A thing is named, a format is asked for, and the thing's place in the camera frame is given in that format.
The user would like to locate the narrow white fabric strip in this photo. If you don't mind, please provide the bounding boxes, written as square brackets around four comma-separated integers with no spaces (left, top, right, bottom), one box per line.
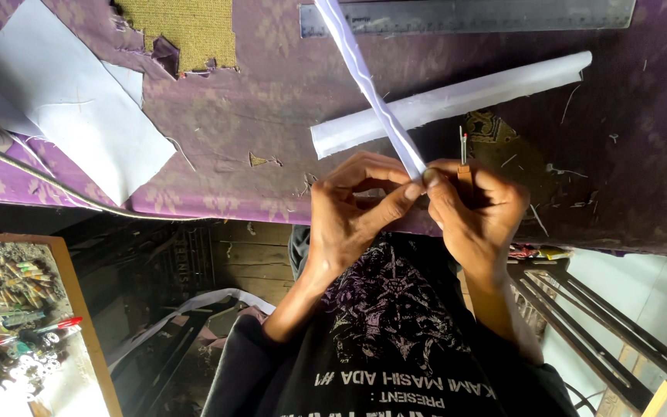
[314,0,428,181]

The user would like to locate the worn purple patterned table cloth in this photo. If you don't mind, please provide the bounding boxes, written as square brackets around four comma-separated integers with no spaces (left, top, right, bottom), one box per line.
[0,0,667,259]

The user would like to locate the large white fabric sheet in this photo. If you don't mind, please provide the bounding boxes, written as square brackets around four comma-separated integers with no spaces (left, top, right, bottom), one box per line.
[0,0,178,207]

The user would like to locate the dark wooden slatted chair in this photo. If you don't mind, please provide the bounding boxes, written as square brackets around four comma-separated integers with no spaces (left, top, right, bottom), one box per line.
[506,259,667,417]

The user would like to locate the red capped pen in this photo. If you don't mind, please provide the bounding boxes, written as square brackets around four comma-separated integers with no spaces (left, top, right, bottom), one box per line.
[35,315,84,335]

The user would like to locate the wooden tray of sewing bits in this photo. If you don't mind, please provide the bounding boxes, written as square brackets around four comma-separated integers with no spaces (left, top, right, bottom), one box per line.
[0,233,124,417]

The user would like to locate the colourful fabric scraps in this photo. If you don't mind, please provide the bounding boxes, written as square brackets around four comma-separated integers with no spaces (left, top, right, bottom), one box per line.
[507,243,573,261]

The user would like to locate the long white fabric ribbon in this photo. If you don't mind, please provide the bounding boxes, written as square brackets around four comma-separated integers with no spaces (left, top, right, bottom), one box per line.
[105,287,277,367]

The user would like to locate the white braided cable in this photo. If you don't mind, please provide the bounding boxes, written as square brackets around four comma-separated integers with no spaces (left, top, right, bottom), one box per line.
[0,137,210,222]

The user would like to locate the pile of thread bobbins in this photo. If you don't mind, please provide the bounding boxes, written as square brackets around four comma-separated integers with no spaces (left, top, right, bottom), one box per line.
[0,258,56,309]

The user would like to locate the person's right hand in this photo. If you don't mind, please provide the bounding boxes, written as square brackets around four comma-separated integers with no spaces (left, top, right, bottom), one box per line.
[423,159,531,286]

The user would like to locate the long steel ruler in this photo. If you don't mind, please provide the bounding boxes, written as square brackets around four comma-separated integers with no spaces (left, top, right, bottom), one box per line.
[299,0,638,39]

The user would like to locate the person's left hand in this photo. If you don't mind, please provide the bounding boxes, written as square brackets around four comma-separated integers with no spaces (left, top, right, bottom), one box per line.
[303,152,426,280]

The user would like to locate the olive woven fabric patch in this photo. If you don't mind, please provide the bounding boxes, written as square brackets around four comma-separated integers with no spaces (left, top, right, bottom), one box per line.
[113,0,237,77]

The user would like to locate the person's black printed shirt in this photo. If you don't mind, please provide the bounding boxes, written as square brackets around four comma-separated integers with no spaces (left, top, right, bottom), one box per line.
[201,225,579,417]

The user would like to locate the orange-handled seam ripper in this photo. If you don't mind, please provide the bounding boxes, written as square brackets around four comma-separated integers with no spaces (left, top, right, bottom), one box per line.
[458,125,474,200]

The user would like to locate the folded white fabric band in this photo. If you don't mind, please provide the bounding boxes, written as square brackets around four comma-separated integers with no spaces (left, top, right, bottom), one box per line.
[310,51,593,161]

